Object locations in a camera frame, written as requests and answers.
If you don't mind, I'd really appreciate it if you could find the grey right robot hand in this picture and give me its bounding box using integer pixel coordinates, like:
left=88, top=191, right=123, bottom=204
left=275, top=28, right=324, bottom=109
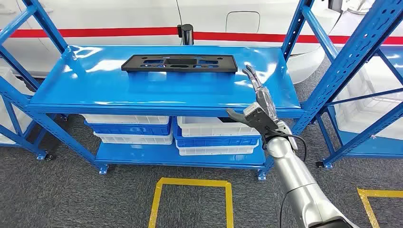
left=226, top=64, right=280, bottom=124

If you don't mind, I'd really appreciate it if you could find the black plastic frame part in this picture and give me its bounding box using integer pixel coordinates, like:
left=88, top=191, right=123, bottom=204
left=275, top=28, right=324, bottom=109
left=121, top=54, right=238, bottom=74

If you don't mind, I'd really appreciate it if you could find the blue plastic crate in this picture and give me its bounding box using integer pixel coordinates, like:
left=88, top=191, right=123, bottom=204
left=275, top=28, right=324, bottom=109
left=173, top=118, right=261, bottom=148
left=84, top=121, right=172, bottom=136

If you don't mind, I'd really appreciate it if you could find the red barrier belt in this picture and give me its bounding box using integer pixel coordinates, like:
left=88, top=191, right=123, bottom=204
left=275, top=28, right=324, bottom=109
left=0, top=27, right=180, bottom=39
left=192, top=31, right=403, bottom=45

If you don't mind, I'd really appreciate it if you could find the chrome swivel chair base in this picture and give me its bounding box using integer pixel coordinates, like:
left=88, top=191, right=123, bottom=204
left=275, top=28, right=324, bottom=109
left=341, top=0, right=377, bottom=15

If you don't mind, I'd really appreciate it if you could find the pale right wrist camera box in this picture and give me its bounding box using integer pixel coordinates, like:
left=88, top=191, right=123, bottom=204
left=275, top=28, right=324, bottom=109
left=243, top=102, right=280, bottom=136

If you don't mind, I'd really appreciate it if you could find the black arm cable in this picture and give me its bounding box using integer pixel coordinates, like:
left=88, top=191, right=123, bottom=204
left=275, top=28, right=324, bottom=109
left=266, top=129, right=308, bottom=228

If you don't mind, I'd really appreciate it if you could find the black barrier stanchion post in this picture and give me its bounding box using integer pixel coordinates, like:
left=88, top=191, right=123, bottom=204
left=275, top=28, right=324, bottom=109
left=177, top=23, right=194, bottom=46

